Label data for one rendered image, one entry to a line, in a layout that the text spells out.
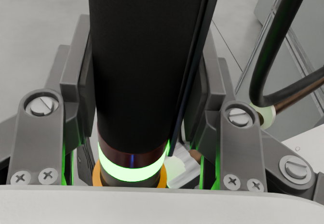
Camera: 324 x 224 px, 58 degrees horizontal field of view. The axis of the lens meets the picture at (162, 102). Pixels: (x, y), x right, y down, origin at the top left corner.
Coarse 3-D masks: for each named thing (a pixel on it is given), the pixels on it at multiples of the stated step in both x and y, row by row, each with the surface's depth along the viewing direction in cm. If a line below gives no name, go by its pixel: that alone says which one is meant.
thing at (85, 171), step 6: (90, 144) 65; (78, 150) 79; (84, 150) 70; (90, 150) 64; (84, 156) 71; (90, 156) 64; (78, 162) 81; (84, 162) 73; (90, 162) 65; (78, 168) 82; (84, 168) 75; (90, 168) 66; (78, 174) 82; (84, 174) 77; (90, 174) 69; (84, 180) 78; (90, 180) 72
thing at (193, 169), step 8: (176, 144) 22; (176, 152) 22; (184, 152) 22; (184, 160) 21; (192, 160) 21; (192, 168) 21; (200, 168) 21; (184, 176) 20; (192, 176) 20; (168, 184) 20; (176, 184) 20; (184, 184) 20; (192, 184) 21
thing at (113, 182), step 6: (102, 168) 15; (102, 174) 15; (108, 174) 14; (156, 174) 15; (108, 180) 15; (114, 180) 14; (144, 180) 14; (150, 180) 15; (156, 180) 15; (114, 186) 15; (120, 186) 14; (126, 186) 14; (132, 186) 14; (138, 186) 14; (144, 186) 15
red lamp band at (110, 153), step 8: (168, 136) 13; (104, 144) 12; (104, 152) 13; (112, 152) 12; (120, 152) 12; (152, 152) 12; (160, 152) 13; (112, 160) 13; (120, 160) 13; (128, 160) 12; (136, 160) 13; (144, 160) 13; (152, 160) 13
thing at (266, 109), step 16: (288, 0) 14; (288, 16) 15; (272, 32) 16; (272, 48) 16; (256, 64) 18; (256, 80) 19; (304, 80) 27; (256, 96) 20; (272, 96) 24; (288, 96) 25; (272, 112) 24
